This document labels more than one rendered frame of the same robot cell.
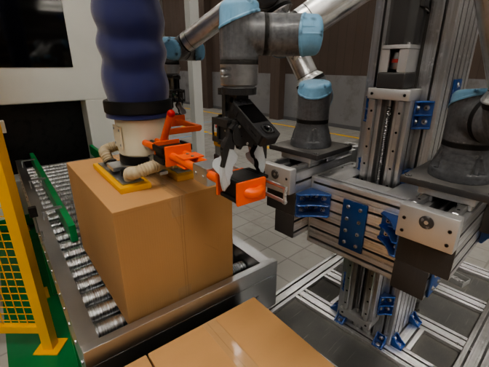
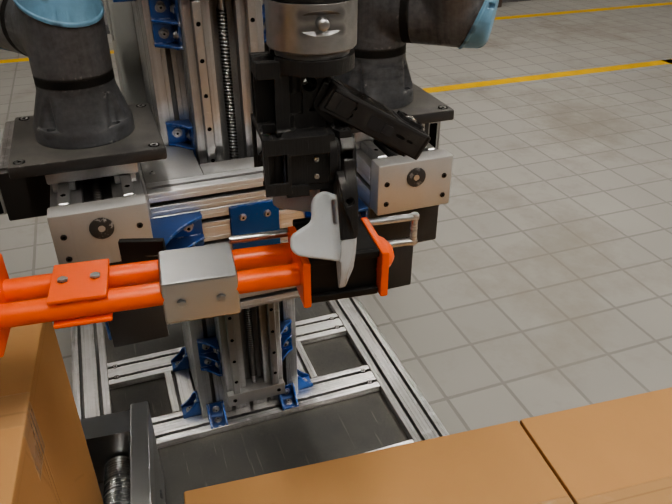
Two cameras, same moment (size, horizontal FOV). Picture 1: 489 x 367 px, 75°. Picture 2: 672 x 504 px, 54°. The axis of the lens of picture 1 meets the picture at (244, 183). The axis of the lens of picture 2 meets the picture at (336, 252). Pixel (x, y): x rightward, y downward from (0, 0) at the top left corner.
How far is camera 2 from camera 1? 0.68 m
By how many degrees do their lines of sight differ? 61
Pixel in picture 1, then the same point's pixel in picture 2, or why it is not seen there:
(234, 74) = (349, 24)
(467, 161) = (398, 72)
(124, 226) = not seen: outside the picture
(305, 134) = (96, 111)
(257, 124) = (400, 119)
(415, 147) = not seen: hidden behind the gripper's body
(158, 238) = not seen: outside the picture
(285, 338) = (312, 484)
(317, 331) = (210, 465)
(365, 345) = (275, 419)
